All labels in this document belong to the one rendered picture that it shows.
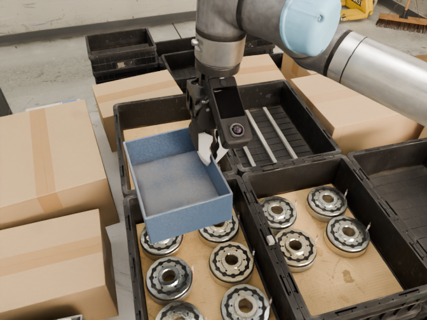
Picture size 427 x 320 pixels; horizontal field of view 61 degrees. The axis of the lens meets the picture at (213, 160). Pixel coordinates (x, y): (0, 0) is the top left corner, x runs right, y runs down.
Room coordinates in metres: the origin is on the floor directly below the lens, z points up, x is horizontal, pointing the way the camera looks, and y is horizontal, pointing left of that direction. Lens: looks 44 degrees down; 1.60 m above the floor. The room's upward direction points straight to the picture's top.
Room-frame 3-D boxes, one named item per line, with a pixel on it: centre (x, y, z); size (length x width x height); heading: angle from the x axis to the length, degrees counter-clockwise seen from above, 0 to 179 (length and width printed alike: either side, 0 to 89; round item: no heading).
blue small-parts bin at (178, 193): (0.46, 0.07, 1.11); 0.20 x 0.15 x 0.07; 20
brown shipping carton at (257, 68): (1.29, -0.11, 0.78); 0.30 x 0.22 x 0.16; 103
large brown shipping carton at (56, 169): (0.79, 0.50, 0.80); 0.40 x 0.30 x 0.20; 23
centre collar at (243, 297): (0.33, -0.07, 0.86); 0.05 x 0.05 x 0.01
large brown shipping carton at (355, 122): (1.08, -0.52, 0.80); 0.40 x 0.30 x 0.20; 108
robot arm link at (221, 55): (0.51, -0.01, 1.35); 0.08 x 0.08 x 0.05
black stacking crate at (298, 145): (0.88, -0.16, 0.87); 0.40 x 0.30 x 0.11; 15
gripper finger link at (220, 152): (0.52, -0.01, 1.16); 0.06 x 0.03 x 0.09; 17
